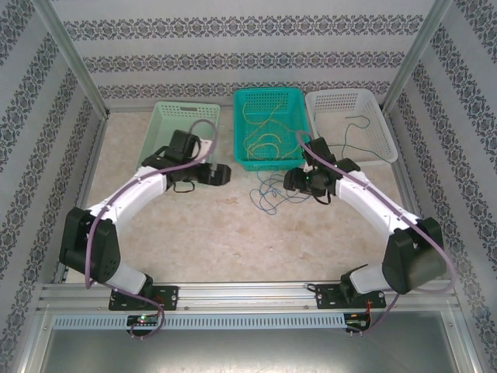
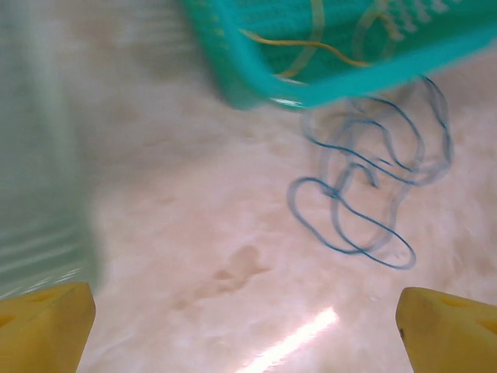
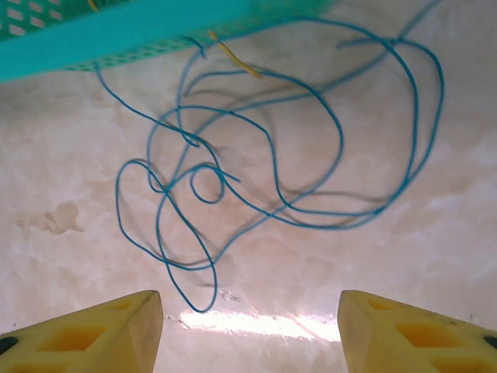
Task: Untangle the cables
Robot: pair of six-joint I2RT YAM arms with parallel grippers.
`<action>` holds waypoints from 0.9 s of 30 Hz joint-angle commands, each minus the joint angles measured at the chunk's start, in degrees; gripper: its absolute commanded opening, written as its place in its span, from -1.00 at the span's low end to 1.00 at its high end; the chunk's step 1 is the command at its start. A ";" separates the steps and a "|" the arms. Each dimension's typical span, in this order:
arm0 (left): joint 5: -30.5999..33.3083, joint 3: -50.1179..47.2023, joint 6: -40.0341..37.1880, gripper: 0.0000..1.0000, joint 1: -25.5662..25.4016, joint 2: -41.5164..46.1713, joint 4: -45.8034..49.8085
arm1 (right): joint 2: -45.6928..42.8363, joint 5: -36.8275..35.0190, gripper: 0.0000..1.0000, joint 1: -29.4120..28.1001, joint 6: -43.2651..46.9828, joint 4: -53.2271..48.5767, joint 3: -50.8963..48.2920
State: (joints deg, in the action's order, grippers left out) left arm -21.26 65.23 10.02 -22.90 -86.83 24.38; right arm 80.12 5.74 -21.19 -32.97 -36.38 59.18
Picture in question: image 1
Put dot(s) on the small right circuit board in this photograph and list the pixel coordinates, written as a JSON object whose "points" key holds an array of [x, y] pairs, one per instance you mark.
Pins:
{"points": [[359, 321]]}

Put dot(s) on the light green perforated plastic basket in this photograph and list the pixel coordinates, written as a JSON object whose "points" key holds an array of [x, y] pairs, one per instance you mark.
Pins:
{"points": [[167, 120]]}

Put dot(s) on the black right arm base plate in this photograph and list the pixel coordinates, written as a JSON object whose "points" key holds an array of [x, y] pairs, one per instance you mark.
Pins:
{"points": [[328, 297]]}

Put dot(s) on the small circuit board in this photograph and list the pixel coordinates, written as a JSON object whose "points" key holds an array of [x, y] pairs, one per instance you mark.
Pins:
{"points": [[143, 320], [359, 321]]}

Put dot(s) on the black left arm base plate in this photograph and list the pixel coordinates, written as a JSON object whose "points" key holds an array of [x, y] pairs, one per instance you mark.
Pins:
{"points": [[167, 297]]}

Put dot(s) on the white perforated plastic basket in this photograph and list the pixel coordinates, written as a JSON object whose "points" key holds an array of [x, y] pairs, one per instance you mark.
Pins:
{"points": [[349, 101]]}

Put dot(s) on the aluminium frame post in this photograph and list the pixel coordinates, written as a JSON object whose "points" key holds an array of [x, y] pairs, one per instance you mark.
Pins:
{"points": [[417, 54], [70, 54]]}

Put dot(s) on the small left circuit board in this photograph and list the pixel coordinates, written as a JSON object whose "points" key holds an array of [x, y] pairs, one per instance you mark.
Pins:
{"points": [[143, 320]]}

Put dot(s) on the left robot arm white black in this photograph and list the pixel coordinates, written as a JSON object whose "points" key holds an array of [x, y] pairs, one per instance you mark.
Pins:
{"points": [[132, 190]]}

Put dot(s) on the grey metal front panel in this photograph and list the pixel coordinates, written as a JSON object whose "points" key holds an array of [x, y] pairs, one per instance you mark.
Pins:
{"points": [[248, 353]]}

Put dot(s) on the teal perforated plastic basket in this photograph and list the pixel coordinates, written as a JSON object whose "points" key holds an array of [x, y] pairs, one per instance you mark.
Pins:
{"points": [[272, 97]]}

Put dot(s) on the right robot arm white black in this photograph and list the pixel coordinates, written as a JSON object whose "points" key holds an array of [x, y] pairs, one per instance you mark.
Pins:
{"points": [[369, 198]]}

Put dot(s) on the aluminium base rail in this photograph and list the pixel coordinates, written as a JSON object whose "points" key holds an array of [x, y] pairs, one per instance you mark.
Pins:
{"points": [[248, 295]]}

